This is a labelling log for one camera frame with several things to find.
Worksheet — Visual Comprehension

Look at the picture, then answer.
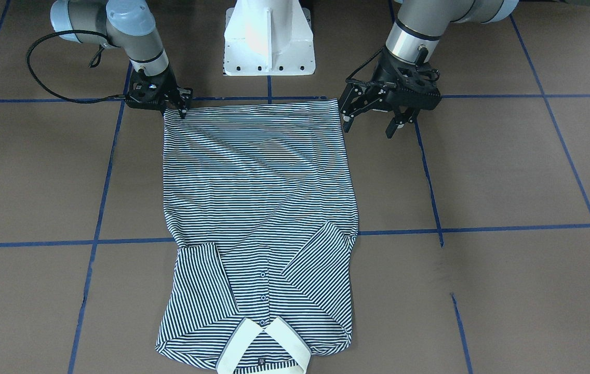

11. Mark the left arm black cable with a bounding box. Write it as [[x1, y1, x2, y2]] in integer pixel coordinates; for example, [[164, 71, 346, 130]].
[[345, 47, 386, 87]]

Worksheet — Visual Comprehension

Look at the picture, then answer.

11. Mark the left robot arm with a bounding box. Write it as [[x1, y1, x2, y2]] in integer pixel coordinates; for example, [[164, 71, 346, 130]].
[[339, 1, 518, 138]]

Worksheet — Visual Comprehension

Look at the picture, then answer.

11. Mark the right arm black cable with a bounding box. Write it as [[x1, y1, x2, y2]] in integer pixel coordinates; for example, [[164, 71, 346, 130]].
[[26, 30, 129, 104]]

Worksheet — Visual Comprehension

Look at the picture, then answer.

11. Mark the white pillar with base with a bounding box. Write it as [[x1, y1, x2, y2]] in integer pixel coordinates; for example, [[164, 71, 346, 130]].
[[222, 1, 316, 76]]

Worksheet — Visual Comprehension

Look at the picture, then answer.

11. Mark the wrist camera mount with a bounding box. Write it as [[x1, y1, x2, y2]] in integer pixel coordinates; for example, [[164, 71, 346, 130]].
[[123, 76, 166, 114], [388, 62, 441, 111]]

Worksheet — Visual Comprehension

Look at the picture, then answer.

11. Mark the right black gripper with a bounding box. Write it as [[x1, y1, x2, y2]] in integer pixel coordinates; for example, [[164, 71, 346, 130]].
[[139, 67, 193, 119]]

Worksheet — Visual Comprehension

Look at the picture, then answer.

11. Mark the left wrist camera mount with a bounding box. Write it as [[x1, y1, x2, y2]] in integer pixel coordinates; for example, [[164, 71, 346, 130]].
[[388, 62, 441, 111]]

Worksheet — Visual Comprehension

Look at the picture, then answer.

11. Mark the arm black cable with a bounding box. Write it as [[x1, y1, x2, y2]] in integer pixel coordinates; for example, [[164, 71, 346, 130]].
[[345, 47, 386, 87], [26, 30, 129, 104]]

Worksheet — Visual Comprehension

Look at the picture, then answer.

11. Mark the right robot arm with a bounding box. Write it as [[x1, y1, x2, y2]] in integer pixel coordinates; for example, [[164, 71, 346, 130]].
[[50, 1, 193, 117]]

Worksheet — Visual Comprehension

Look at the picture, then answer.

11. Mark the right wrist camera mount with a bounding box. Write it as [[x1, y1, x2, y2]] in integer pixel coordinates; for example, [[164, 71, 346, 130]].
[[123, 76, 166, 114]]

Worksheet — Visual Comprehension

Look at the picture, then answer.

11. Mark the striped polo shirt white collar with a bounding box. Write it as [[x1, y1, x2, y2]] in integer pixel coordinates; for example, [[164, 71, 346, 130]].
[[155, 99, 360, 374]]

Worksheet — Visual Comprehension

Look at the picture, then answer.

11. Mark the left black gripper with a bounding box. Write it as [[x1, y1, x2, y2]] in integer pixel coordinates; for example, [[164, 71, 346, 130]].
[[339, 49, 428, 139]]

